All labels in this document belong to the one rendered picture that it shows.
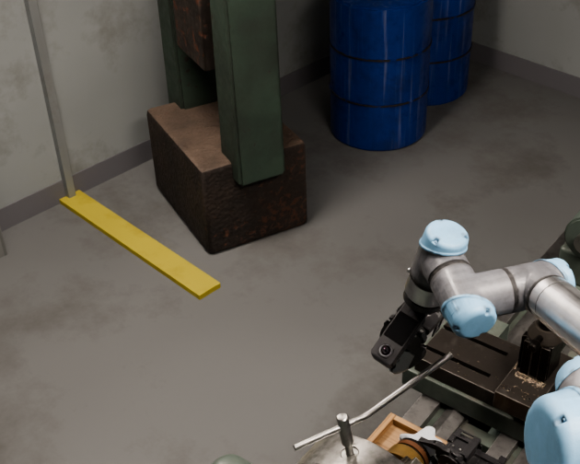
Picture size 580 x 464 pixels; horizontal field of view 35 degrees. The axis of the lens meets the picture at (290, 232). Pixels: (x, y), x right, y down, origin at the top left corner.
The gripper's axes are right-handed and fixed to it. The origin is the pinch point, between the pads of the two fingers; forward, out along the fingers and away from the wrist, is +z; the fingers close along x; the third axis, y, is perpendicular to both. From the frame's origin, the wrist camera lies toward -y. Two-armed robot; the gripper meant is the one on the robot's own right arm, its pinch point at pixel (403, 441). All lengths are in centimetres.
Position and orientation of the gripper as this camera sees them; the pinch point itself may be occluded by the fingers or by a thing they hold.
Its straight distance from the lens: 195.1
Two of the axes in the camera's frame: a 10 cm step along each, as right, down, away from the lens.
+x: -0.3, -8.1, -5.8
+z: -7.9, -3.4, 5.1
